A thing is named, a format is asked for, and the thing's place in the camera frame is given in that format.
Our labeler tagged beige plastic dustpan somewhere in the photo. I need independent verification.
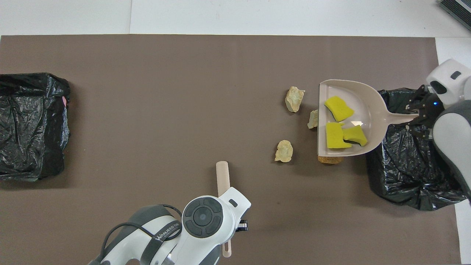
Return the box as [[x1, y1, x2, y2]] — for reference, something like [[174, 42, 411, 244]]
[[317, 79, 420, 158]]

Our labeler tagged orange brown foam chunk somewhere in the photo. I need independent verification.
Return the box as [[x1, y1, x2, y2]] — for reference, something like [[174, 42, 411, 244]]
[[318, 155, 344, 165]]

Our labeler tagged yellow sponge piece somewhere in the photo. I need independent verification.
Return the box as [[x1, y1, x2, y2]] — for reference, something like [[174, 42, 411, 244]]
[[325, 122, 353, 149], [324, 96, 355, 123], [343, 125, 368, 147]]

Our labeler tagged beige hand brush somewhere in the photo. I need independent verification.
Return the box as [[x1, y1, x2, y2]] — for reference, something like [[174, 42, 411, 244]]
[[216, 161, 233, 258]]

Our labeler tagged brown table mat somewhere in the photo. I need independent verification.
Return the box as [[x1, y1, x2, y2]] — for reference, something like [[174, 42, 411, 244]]
[[0, 34, 462, 265]]

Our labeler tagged black bag lined bin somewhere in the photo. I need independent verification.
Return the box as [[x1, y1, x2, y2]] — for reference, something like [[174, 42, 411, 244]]
[[366, 88, 471, 211], [0, 72, 71, 182]]

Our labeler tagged dark grey ribbed device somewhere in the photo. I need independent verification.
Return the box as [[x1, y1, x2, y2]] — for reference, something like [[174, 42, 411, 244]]
[[439, 0, 471, 32]]

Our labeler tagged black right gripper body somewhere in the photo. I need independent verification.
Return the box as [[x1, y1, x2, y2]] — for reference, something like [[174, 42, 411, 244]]
[[418, 85, 444, 122]]

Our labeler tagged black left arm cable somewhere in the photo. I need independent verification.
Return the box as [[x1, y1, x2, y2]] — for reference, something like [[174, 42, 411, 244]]
[[96, 204, 183, 265]]

